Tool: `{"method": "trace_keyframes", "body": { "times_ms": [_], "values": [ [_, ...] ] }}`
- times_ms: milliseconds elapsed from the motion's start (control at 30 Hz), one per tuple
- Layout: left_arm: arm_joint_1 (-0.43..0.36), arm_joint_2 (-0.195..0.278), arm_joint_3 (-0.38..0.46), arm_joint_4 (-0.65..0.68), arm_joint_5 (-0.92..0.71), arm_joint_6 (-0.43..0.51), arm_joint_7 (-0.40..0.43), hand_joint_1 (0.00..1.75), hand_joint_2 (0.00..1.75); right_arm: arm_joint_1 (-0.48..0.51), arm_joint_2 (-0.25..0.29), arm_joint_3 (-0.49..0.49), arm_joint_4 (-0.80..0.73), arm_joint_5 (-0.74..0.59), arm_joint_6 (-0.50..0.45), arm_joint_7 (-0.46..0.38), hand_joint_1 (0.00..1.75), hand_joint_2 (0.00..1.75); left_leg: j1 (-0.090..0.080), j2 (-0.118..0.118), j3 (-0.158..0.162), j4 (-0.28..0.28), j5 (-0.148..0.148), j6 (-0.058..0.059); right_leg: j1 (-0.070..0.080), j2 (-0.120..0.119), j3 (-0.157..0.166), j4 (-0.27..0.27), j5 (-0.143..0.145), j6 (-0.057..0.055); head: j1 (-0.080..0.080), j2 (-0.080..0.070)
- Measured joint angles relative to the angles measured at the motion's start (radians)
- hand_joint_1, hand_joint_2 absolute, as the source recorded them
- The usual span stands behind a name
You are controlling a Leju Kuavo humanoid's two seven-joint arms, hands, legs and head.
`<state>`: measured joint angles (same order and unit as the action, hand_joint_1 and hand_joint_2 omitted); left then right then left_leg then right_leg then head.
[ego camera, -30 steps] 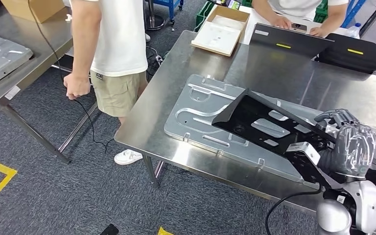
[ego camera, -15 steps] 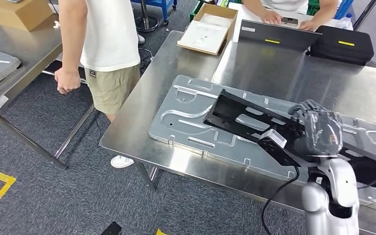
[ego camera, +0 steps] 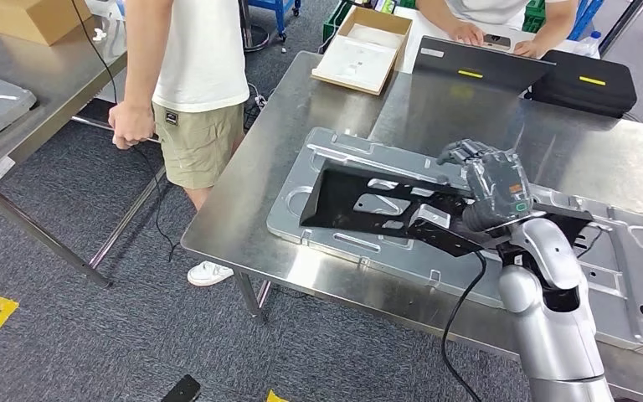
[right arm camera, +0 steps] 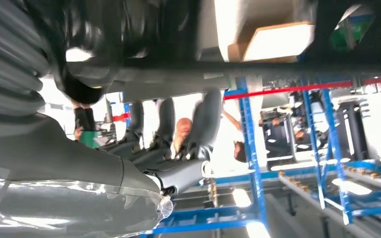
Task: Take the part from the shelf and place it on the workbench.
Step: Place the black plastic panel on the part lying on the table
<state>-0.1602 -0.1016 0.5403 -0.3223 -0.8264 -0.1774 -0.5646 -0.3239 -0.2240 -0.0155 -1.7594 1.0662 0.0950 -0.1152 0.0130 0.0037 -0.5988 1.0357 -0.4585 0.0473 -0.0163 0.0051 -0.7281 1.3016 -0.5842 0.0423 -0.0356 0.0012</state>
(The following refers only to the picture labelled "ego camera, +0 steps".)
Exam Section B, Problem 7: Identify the large stamped metal panel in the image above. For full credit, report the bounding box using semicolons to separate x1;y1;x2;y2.
265;126;643;362

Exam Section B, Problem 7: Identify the chrome stool base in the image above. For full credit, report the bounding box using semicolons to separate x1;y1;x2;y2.
239;0;271;54

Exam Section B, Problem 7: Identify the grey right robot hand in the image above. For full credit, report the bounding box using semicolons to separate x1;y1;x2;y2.
436;138;534;223

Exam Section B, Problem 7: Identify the clear water bottle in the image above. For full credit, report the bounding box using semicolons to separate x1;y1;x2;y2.
580;30;603;58

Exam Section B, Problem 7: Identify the dark phone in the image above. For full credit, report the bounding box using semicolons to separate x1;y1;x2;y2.
482;33;514;52

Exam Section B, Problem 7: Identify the seated person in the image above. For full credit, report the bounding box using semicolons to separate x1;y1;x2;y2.
415;0;580;59

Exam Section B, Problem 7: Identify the black right camera cable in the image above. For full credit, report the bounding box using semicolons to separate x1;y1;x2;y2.
440;250;489;402

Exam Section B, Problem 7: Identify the closed cardboard box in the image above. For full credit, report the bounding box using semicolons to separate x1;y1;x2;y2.
0;0;92;47

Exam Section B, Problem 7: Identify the open cardboard box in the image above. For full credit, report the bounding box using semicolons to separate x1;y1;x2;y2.
311;5;414;96

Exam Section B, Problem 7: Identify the thin black wire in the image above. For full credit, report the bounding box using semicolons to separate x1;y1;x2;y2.
575;226;605;260

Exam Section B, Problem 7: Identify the black case with yellow mark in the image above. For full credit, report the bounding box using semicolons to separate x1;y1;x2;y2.
529;49;639;119

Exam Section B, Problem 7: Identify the stainless steel workbench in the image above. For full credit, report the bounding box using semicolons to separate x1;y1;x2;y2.
179;49;643;402

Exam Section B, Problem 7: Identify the long black cable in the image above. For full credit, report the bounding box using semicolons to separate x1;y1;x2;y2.
70;0;181;263

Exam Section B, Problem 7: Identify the black pole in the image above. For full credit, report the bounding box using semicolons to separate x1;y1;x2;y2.
599;0;643;57

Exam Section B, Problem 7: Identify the black plastic plate frame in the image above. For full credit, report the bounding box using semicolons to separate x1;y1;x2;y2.
299;157;594;259

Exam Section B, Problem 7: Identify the stainless steel table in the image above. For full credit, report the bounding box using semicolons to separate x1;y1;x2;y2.
0;0;167;290

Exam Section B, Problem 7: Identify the standing person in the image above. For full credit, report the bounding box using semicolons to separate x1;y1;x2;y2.
107;0;250;288

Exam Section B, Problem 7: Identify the person's hand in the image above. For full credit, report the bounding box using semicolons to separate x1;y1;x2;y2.
512;39;548;59
449;21;486;47
107;102;157;151

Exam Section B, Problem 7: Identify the black left wrist bracket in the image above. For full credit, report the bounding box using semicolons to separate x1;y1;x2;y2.
160;374;202;402

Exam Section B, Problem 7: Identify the blue wheeled cart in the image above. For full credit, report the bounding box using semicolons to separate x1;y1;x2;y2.
246;0;303;43

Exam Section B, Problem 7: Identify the blue metal frame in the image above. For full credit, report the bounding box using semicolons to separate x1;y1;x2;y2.
567;0;605;41

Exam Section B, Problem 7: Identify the dark grey laptop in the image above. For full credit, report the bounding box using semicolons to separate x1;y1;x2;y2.
413;33;556;95

